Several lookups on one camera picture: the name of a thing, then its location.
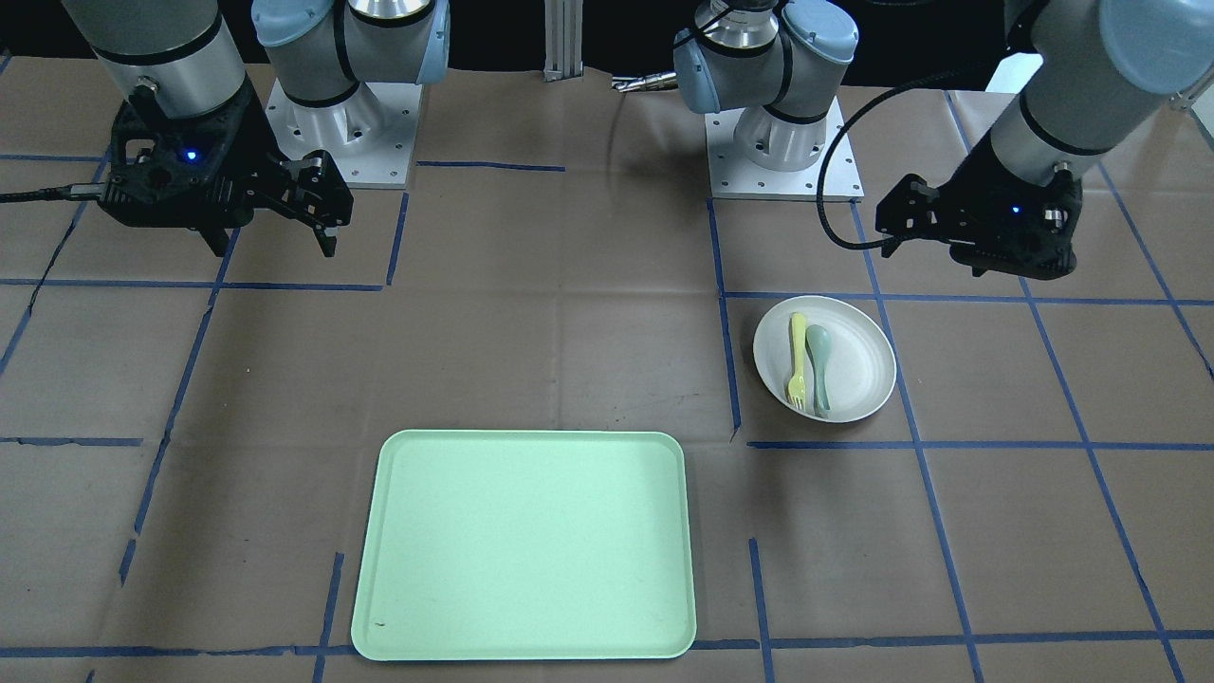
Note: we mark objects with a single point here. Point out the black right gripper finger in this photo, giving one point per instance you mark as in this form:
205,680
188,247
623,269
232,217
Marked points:
312,190

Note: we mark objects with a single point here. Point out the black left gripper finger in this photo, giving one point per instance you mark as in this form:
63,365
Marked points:
907,213

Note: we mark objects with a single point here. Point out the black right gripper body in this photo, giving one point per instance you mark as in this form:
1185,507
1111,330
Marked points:
254,157

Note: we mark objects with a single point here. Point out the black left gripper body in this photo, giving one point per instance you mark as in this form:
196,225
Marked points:
969,196

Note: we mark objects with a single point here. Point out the white round plate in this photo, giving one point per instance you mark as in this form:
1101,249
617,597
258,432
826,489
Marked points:
862,371

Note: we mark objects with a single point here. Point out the yellow plastic fork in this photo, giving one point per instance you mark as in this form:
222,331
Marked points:
796,387

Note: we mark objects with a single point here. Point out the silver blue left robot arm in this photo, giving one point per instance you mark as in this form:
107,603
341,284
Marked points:
1107,67

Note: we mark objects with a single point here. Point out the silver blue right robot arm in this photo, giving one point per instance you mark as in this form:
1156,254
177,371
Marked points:
322,52

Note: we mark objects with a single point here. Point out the teal green plastic spoon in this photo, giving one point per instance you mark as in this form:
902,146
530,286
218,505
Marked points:
819,350

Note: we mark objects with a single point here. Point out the light green plastic tray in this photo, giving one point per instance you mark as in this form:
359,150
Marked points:
526,545

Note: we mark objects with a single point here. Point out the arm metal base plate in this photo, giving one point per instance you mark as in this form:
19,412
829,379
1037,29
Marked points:
751,155
371,136

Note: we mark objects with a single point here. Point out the aluminium frame post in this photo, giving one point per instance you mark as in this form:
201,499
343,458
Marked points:
562,40

